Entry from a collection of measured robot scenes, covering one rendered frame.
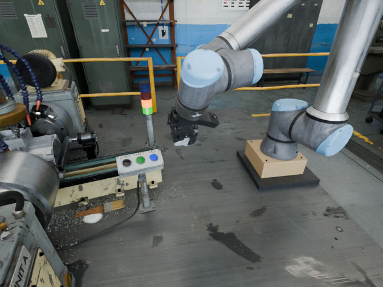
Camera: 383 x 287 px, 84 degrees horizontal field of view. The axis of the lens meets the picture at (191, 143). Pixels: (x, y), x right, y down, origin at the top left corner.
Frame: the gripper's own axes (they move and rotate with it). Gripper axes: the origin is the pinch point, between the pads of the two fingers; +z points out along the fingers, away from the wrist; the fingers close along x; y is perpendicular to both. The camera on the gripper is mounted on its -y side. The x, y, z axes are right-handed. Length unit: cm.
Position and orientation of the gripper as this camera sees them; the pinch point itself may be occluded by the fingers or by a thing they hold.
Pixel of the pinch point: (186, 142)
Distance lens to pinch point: 78.5
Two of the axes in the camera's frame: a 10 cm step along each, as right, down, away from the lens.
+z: -1.8, 4.9, 8.6
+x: 3.0, 8.6, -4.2
